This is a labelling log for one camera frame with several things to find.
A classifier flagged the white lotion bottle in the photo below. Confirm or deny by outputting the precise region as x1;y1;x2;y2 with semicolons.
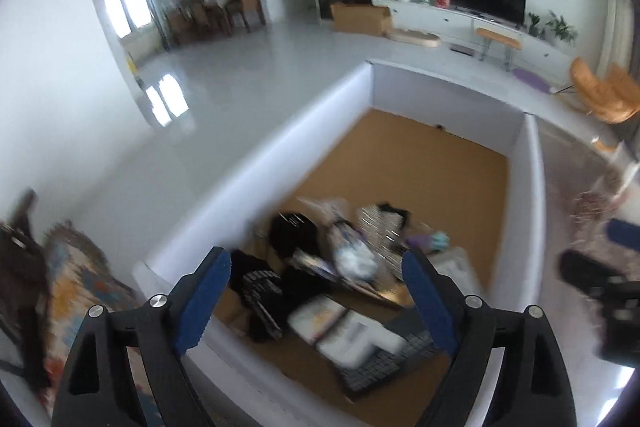
288;296;406;369

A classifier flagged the black patterned socks bundle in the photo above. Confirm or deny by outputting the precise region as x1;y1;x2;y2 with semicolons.
229;249;291;343

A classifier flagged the black knit cloth bundle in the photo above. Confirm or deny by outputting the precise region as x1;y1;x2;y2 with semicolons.
267;212;320;261

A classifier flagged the purple toy water gun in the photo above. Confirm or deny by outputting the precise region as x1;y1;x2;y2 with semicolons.
405;231;450;255

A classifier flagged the orange lounge chair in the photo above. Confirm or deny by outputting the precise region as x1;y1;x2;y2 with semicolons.
570;57;639;124

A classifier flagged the white cardboard box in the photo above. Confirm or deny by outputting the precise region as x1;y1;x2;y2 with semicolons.
134;64;546;426

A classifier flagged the potted green plant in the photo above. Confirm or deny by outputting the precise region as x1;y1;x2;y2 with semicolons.
546;11;578;46

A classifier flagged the small wooden bench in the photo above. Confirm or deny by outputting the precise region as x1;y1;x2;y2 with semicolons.
474;27;524;70

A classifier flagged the white tv cabinet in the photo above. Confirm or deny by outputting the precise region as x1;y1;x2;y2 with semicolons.
374;0;574;86

